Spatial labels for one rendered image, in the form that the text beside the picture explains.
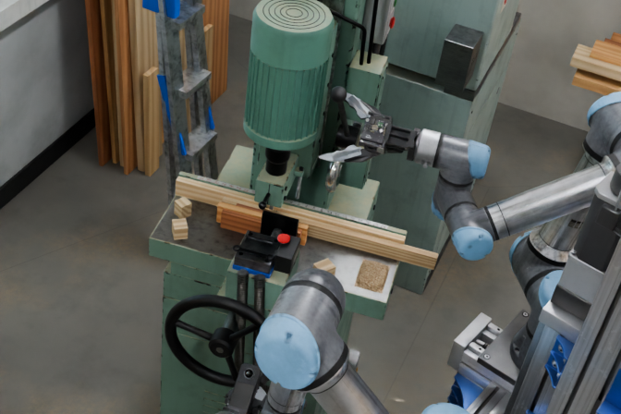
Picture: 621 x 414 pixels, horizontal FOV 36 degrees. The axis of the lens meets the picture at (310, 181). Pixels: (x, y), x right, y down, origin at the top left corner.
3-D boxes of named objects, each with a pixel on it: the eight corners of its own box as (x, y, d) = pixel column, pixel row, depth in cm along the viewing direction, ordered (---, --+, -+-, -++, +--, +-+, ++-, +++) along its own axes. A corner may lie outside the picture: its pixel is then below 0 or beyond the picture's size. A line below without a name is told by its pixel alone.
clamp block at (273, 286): (222, 297, 225) (225, 270, 220) (240, 260, 236) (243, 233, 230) (283, 314, 224) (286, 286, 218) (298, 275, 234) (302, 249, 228)
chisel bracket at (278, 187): (252, 206, 234) (255, 179, 229) (270, 173, 245) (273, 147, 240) (282, 213, 233) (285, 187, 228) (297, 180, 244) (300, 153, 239)
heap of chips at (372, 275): (353, 286, 229) (355, 280, 228) (362, 259, 237) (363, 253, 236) (382, 293, 228) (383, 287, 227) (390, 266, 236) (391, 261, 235)
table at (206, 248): (131, 280, 230) (131, 262, 227) (177, 204, 254) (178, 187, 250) (375, 349, 222) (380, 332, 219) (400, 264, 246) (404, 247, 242)
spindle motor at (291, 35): (233, 140, 219) (242, 21, 200) (256, 101, 233) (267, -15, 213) (306, 160, 217) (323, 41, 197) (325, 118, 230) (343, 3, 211)
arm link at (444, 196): (438, 235, 206) (448, 196, 199) (424, 200, 214) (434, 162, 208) (472, 234, 207) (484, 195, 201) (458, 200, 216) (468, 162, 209)
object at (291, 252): (232, 268, 220) (233, 250, 217) (247, 238, 229) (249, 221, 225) (286, 284, 219) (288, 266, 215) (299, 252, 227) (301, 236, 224)
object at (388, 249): (220, 213, 244) (221, 200, 242) (223, 208, 246) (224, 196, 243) (433, 270, 237) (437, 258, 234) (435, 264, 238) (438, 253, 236)
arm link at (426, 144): (440, 137, 207) (431, 173, 206) (420, 131, 208) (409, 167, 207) (441, 128, 200) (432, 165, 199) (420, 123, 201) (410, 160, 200)
